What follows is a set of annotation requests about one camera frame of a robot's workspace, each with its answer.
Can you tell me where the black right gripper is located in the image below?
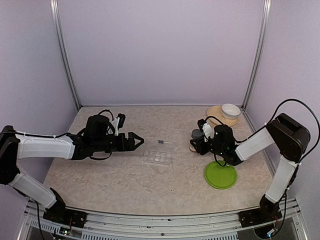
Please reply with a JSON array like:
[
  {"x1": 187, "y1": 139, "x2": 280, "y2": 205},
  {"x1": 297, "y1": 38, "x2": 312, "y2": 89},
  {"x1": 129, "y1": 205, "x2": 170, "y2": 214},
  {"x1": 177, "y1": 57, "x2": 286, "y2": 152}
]
[{"x1": 190, "y1": 134, "x2": 226, "y2": 157}]

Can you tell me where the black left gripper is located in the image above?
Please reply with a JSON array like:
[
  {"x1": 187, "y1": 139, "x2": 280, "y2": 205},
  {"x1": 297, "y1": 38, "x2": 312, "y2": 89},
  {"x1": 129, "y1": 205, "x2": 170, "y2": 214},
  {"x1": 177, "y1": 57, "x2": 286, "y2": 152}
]
[{"x1": 92, "y1": 131, "x2": 144, "y2": 152}]

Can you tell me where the grey-capped orange pill bottle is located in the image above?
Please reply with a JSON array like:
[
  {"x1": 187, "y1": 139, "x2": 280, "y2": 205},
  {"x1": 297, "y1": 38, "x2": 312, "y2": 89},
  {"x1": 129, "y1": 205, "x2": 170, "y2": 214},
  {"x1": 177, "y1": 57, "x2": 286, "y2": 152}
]
[{"x1": 188, "y1": 128, "x2": 205, "y2": 153}]

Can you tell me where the clear plastic pill organizer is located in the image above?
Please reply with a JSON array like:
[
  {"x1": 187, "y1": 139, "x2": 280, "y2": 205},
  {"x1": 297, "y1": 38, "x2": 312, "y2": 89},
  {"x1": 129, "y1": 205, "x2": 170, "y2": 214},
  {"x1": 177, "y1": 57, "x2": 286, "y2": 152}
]
[{"x1": 142, "y1": 139, "x2": 175, "y2": 166}]

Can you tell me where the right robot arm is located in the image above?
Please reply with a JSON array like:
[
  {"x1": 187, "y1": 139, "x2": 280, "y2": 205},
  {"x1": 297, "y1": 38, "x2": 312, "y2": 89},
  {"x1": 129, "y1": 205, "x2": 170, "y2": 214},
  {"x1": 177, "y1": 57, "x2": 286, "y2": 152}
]
[{"x1": 189, "y1": 113, "x2": 311, "y2": 222}]

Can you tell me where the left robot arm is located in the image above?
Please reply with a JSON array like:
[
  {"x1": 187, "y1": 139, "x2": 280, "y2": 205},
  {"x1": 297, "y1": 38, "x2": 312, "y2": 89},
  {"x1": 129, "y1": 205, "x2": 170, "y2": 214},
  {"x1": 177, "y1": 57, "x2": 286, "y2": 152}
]
[{"x1": 0, "y1": 113, "x2": 145, "y2": 223}]

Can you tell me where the beige wooden plate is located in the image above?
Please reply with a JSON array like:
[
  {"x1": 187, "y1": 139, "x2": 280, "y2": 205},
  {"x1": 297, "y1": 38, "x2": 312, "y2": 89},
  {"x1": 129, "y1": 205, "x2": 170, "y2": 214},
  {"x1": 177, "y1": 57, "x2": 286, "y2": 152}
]
[{"x1": 207, "y1": 105, "x2": 239, "y2": 127}]

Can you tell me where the green plate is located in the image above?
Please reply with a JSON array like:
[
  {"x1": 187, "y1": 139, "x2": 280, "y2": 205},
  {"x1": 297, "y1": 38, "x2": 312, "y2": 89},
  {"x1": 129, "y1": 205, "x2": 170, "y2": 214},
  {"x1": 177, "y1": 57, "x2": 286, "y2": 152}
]
[{"x1": 204, "y1": 160, "x2": 238, "y2": 190}]

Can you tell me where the white ceramic bowl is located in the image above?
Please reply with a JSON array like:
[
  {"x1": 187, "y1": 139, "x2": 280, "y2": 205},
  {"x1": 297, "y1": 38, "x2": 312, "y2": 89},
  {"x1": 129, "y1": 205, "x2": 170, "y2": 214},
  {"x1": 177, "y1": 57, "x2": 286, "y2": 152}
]
[{"x1": 221, "y1": 103, "x2": 241, "y2": 120}]

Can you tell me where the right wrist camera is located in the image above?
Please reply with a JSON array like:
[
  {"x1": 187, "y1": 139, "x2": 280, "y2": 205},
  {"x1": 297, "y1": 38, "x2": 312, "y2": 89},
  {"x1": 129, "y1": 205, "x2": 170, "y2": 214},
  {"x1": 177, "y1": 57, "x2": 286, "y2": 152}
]
[{"x1": 197, "y1": 119, "x2": 214, "y2": 141}]

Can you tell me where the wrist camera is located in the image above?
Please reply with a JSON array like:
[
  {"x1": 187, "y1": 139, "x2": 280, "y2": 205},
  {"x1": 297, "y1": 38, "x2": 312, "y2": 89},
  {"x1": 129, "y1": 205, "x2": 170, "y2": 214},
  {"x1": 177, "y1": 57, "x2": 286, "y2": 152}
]
[
  {"x1": 111, "y1": 113, "x2": 126, "y2": 136},
  {"x1": 197, "y1": 119, "x2": 214, "y2": 141}
]

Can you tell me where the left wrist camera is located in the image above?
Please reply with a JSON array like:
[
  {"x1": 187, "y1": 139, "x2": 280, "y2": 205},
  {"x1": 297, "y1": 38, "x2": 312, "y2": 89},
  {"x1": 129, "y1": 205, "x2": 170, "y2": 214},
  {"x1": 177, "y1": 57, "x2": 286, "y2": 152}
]
[{"x1": 111, "y1": 113, "x2": 126, "y2": 136}]

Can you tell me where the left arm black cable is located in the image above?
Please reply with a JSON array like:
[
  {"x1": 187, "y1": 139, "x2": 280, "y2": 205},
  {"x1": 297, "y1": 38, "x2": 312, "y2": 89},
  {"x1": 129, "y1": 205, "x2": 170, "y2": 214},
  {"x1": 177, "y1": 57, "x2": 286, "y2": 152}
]
[{"x1": 89, "y1": 109, "x2": 116, "y2": 161}]

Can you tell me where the front aluminium rail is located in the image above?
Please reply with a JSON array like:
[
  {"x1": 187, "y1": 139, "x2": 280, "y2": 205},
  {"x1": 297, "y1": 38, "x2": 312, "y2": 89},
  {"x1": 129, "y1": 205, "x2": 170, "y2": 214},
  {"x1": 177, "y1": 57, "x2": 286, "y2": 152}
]
[{"x1": 24, "y1": 199, "x2": 301, "y2": 240}]

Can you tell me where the left aluminium frame post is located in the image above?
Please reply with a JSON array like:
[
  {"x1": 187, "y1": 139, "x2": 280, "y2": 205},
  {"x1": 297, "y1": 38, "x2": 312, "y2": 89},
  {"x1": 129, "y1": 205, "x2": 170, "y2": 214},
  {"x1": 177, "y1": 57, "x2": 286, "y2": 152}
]
[{"x1": 50, "y1": 0, "x2": 82, "y2": 112}]

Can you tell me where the aluminium frame post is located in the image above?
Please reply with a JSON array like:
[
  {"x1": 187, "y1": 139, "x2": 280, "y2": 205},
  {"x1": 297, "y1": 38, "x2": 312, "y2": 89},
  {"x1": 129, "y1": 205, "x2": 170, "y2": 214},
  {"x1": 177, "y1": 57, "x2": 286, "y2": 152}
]
[
  {"x1": 50, "y1": 0, "x2": 82, "y2": 112},
  {"x1": 241, "y1": 0, "x2": 272, "y2": 112}
]

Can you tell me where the right aluminium frame post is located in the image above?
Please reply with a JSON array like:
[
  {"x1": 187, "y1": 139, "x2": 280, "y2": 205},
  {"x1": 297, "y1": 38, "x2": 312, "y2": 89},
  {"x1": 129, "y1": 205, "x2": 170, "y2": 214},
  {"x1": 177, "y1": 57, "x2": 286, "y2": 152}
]
[{"x1": 241, "y1": 0, "x2": 272, "y2": 112}]

